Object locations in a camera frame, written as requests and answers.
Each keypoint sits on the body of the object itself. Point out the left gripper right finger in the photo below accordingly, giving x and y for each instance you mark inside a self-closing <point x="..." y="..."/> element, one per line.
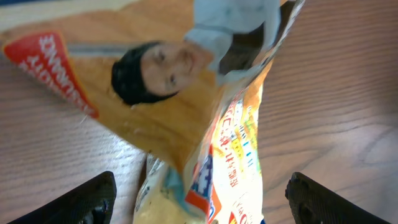
<point x="312" y="203"/>

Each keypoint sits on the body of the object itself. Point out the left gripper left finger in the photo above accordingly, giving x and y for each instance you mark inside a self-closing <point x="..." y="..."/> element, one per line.
<point x="90" y="203"/>

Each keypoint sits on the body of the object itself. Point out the yellow snack bag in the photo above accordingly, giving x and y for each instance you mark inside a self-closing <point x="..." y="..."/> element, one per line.
<point x="181" y="80"/>

